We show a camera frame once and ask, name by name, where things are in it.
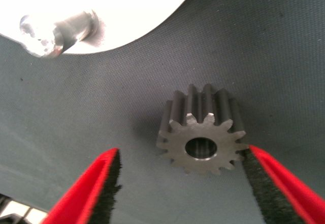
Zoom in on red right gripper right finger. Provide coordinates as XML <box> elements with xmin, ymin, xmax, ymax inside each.
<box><xmin>242</xmin><ymin>144</ymin><xmax>325</xmax><ymax>224</ymax></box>

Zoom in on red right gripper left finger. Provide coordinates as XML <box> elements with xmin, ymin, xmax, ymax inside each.
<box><xmin>42</xmin><ymin>147</ymin><xmax>122</xmax><ymax>224</ymax></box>

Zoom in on small steel planetary gear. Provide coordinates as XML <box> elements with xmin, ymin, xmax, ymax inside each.
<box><xmin>156</xmin><ymin>83</ymin><xmax>249</xmax><ymax>176</ymax></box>

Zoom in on round metal carrier plate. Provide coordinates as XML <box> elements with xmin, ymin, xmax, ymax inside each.
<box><xmin>0</xmin><ymin>0</ymin><xmax>201</xmax><ymax>58</ymax></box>

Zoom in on dark grey table cloth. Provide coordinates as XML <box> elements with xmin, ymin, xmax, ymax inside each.
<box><xmin>0</xmin><ymin>0</ymin><xmax>325</xmax><ymax>224</ymax></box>

